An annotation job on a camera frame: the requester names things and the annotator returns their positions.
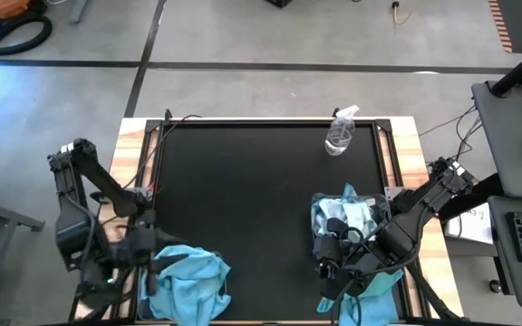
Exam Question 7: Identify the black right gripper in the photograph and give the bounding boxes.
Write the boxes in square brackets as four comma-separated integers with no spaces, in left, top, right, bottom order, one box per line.
[314,233,382,299]

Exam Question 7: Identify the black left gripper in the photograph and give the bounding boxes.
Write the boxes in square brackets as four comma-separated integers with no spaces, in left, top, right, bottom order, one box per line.
[127,225,189,273]

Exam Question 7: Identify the pale blue microfiber towel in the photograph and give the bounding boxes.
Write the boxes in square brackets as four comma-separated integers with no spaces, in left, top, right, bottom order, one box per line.
[311,197,334,239]
[328,183,378,236]

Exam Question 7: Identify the clear plastic basket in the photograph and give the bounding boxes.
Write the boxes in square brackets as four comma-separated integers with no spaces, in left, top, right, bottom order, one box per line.
[310,192,395,249]
[136,253,230,321]

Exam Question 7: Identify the black table mat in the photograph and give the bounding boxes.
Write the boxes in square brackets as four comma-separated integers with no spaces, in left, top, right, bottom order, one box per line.
[145,120,411,322]

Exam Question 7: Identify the white paper sheet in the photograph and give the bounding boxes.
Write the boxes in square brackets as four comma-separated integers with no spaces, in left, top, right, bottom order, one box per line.
[441,206,494,245]

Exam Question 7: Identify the clear plastic spray bottle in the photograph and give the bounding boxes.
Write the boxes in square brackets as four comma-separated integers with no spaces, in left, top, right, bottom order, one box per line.
[324,104,361,158]

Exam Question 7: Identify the black support beam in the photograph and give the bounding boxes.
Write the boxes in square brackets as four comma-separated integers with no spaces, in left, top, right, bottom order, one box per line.
[436,173,506,222]

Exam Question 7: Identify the gray desk top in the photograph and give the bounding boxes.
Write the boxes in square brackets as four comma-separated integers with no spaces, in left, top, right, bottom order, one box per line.
[471,80,522,200]
[487,195,522,311]

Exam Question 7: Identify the gray metal leg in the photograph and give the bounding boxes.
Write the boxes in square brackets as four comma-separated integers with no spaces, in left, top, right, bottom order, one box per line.
[68,0,91,24]

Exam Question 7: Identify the black pole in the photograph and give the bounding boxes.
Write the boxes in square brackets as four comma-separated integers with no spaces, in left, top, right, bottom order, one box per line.
[489,39,522,97]

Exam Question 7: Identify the orange shop vacuum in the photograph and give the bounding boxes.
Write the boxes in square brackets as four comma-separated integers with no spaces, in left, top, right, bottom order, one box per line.
[0,0,34,20]

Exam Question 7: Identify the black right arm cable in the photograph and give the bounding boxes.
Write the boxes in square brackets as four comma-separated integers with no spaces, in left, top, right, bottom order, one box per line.
[338,225,365,249]

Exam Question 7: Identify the black diagonal frame strut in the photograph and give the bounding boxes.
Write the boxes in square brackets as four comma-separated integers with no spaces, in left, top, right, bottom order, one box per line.
[394,246,459,323]

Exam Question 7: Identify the black vacuum hose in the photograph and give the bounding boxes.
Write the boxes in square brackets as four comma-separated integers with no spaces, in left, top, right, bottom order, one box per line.
[0,13,53,57]

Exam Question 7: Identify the yellow cable with black plug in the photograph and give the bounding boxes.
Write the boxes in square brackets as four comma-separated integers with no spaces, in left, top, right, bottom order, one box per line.
[390,0,415,27]

